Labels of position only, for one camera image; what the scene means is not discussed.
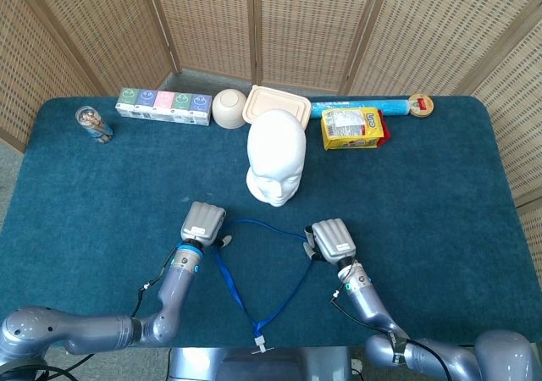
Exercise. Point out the white foam mannequin head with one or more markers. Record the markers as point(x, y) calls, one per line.
point(275, 152)

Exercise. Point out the yellow snack bag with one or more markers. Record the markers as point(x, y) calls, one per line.
point(347, 133)

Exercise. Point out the pastel tissue multipack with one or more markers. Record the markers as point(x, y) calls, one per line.
point(163, 103)

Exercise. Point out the beige lunch box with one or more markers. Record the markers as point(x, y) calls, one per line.
point(262, 101)

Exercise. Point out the wicker folding screen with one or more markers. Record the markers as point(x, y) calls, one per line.
point(296, 25)

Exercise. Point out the clear jar of pencils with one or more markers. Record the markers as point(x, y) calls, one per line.
point(95, 125)

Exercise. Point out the beige upturned bowl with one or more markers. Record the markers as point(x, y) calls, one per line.
point(228, 108)

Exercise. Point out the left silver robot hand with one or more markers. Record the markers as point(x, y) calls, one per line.
point(203, 222)

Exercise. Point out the light blue rolled tube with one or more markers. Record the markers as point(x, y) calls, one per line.
point(360, 103)

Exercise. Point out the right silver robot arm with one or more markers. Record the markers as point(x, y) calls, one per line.
point(364, 300)

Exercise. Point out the teal tablecloth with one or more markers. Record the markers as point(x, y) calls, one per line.
point(106, 186)

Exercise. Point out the grey robot torso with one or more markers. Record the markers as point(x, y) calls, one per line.
point(254, 366)

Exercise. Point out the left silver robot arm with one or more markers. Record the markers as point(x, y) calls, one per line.
point(178, 288)

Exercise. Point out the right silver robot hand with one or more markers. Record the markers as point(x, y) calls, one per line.
point(334, 241)

